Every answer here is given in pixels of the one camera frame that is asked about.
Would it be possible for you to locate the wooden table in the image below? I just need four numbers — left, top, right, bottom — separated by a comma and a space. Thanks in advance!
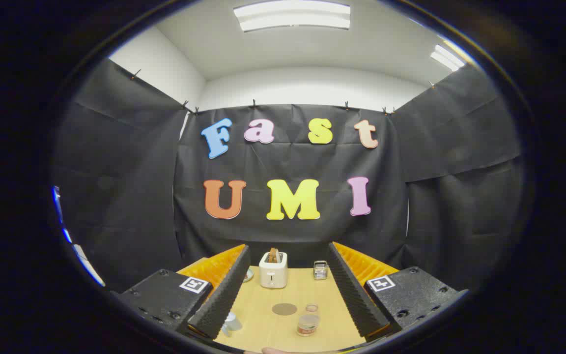
214, 265, 367, 354

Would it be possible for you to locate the small ceiling light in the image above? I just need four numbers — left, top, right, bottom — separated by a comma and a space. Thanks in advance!
430, 44, 465, 72

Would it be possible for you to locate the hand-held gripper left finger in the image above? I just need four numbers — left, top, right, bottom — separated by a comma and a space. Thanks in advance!
113, 244, 252, 341

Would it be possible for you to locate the clear plastic bottle red label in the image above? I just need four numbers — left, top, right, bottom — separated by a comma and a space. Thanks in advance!
297, 304, 321, 337

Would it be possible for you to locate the white toaster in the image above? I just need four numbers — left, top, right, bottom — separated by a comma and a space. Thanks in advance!
259, 251, 288, 289

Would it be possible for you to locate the white cup with handle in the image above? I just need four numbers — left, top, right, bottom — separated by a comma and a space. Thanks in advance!
222, 311, 243, 337

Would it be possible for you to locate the long ceiling light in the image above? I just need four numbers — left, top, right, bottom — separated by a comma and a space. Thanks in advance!
234, 1, 351, 32

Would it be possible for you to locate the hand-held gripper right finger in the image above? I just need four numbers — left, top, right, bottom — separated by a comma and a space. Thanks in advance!
329, 242, 468, 343

